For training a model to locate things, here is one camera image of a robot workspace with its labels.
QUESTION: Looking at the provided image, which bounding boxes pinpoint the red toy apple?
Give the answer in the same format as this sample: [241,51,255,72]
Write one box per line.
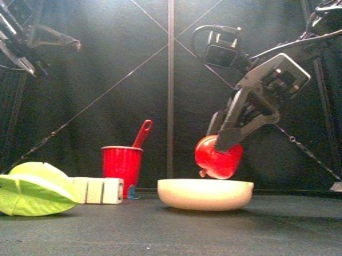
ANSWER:
[194,134,246,180]

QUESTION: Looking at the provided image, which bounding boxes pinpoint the white bowl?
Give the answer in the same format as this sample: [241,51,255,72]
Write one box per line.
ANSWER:
[156,178,255,212]

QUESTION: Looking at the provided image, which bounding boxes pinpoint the red ribbed cup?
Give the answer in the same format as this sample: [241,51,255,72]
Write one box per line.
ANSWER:
[100,145,144,200]

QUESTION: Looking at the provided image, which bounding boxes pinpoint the small blue object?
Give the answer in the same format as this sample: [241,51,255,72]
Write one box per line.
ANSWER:
[127,185,142,200]

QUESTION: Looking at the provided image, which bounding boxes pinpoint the green white toy vegetable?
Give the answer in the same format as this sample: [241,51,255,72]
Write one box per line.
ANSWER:
[0,161,126,217]

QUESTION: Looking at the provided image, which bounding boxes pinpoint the slanted dark frame pole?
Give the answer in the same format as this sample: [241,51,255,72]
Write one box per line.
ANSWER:
[299,0,333,161]

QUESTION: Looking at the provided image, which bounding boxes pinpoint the vertical metal frame pole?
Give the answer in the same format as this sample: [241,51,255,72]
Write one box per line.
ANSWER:
[166,0,176,180]

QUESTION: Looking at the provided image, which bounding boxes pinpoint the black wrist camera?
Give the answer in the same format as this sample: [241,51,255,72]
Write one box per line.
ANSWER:
[202,25,251,70]

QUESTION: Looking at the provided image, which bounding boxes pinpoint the red utensil handle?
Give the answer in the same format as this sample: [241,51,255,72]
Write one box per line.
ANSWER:
[131,119,154,149]

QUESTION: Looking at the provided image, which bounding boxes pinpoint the diagonal brace wire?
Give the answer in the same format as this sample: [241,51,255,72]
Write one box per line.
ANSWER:
[0,0,224,175]

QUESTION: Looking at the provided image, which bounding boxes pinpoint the black camera cable loop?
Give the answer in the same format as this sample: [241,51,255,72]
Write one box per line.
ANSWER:
[190,24,245,56]

